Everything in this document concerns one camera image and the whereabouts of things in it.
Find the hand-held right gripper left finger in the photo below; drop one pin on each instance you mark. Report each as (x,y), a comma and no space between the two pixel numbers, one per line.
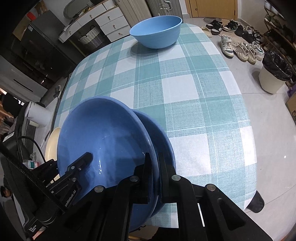
(144,180)

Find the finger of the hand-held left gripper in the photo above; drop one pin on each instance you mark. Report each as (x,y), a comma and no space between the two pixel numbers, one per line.
(79,163)
(47,170)

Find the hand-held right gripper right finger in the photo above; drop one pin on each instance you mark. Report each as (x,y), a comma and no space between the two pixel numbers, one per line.
(165,185)

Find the cream plate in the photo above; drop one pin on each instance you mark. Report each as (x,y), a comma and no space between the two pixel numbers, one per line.
(52,143)

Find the small blue bowl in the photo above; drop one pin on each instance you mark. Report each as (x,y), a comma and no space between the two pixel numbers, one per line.
(104,139)

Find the large blue bowl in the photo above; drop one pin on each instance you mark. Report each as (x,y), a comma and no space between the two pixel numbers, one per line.
(161,143)

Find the medium blue bowl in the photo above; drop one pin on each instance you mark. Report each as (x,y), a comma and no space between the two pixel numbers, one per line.
(159,34)

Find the plastic bottle green red label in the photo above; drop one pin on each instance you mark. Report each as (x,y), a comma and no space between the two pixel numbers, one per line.
(32,164)

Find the white kettle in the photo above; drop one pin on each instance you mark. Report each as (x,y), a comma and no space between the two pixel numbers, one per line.
(37,114)

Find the teal checked tablecloth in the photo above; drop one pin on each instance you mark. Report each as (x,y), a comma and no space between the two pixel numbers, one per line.
(185,104)

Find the black table leg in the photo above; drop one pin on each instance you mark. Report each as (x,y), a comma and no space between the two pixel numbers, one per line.
(255,204)

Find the tall black cabinet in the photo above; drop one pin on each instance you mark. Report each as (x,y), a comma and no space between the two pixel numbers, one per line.
(50,67)

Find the white cabinet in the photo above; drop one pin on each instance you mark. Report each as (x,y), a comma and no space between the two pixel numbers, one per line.
(13,74)

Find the woven laundry basket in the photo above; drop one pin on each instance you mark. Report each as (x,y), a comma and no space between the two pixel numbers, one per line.
(90,40)

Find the dark refrigerator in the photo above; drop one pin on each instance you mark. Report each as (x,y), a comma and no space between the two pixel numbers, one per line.
(39,34)

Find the white drawer desk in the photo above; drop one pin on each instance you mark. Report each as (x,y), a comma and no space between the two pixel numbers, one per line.
(108,20)

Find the white trash bin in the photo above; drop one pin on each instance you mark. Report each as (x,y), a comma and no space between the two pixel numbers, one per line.
(270,81)

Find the brown cardboard carton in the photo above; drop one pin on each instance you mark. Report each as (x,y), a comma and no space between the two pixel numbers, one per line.
(291,106)

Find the grey oval mirror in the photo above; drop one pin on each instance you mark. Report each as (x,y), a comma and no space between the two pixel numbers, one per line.
(69,11)

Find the scattered sneakers group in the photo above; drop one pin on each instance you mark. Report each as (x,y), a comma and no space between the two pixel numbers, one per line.
(240,51)

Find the red bag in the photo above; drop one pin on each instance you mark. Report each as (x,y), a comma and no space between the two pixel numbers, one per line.
(30,15)

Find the purple bag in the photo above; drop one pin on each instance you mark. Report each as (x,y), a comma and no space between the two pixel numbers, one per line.
(292,90)

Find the beige suitcase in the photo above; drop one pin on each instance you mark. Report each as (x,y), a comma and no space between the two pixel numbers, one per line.
(134,11)

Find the silver suitcase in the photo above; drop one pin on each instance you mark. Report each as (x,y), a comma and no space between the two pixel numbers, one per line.
(161,9)

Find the wooden door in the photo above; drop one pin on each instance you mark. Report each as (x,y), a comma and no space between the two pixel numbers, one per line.
(215,8)

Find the wooden shoe rack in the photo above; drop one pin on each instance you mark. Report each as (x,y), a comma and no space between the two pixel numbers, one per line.
(275,30)

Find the rows of assorted shoes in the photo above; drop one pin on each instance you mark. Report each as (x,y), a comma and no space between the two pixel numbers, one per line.
(284,25)

